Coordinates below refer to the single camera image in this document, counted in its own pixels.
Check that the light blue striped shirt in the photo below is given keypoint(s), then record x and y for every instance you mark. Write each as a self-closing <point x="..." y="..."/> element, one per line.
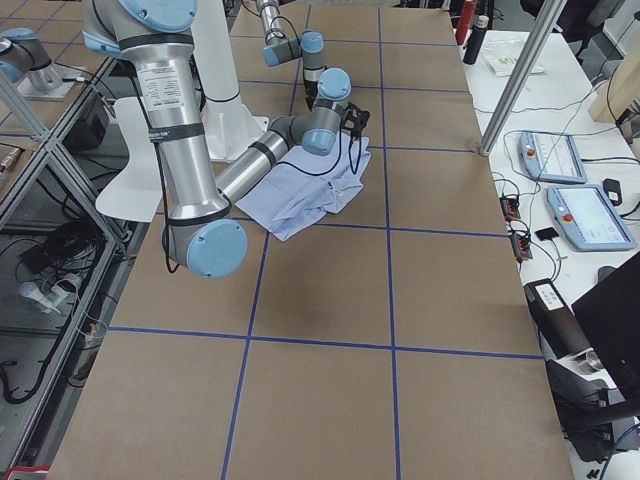
<point x="302" y="188"/>

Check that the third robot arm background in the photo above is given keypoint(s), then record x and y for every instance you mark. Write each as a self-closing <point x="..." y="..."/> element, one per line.
<point x="26" y="63"/>

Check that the white central pillar with base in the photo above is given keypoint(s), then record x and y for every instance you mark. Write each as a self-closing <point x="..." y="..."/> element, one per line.
<point x="229" y="125"/>

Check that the red cylinder bottle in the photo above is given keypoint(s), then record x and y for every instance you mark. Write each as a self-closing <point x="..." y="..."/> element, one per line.
<point x="466" y="16"/>

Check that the black bottle with clear cap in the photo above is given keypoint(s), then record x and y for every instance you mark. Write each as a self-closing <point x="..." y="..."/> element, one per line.
<point x="476" y="39"/>

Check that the white plastic chair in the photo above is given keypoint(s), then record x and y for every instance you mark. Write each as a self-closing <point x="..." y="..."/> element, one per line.
<point x="135" y="193"/>

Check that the upper blue teach pendant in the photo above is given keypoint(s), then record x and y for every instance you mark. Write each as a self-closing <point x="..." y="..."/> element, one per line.
<point x="551" y="157"/>

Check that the blue teach pendant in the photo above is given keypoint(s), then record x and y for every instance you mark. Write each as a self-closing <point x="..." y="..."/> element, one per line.
<point x="551" y="157"/>
<point x="587" y="219"/>

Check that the white side table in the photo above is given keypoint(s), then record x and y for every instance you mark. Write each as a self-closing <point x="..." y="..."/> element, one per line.
<point x="550" y="126"/>

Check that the small black card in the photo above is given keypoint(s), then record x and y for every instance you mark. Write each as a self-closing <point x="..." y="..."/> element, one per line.
<point x="545" y="234"/>

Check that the lower blue teach pendant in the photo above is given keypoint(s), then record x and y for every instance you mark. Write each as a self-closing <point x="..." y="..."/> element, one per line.
<point x="587" y="219"/>

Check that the black monitor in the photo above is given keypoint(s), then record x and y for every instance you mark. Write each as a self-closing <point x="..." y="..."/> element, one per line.
<point x="608" y="315"/>

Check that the aluminium frame post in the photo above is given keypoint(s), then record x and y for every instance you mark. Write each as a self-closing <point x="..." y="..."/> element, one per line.
<point x="534" y="44"/>

